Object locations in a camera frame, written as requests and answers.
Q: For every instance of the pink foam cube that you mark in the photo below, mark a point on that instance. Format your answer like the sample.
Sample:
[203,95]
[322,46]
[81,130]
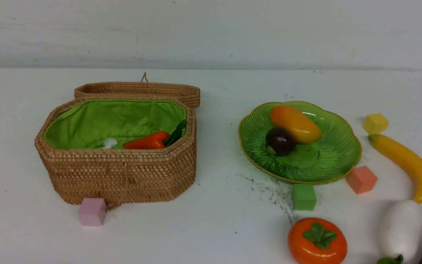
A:
[92,212]

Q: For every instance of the salmon foam cube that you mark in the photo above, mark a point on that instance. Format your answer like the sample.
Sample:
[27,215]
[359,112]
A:
[362,180]

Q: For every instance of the orange yellow plastic mango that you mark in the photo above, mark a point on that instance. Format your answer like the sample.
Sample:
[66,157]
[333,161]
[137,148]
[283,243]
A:
[302,128]

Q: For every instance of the orange plastic carrot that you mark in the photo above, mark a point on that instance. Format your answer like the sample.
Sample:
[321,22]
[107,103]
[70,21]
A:
[157,140]

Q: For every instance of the white radish with leaves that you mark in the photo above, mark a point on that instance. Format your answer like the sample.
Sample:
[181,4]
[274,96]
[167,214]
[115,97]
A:
[400,232]

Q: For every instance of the yellow foam cube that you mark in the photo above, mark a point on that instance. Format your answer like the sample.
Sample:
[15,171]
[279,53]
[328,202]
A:
[375,123]

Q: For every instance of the green foam cube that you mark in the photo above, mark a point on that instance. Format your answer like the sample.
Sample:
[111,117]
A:
[303,197]

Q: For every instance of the green glass scalloped plate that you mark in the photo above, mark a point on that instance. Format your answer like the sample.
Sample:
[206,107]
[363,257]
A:
[328,160]

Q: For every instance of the orange plastic persimmon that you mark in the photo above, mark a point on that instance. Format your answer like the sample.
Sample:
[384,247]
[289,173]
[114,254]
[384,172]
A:
[316,241]

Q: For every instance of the yellow plastic banana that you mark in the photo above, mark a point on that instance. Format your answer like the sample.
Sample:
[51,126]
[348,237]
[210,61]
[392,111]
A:
[404,157]

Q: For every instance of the woven rattan basket green lining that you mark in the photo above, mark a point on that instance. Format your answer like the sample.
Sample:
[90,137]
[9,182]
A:
[80,143]

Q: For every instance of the dark purple plastic mangosteen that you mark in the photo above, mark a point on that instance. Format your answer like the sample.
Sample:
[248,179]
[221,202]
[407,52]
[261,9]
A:
[279,142]

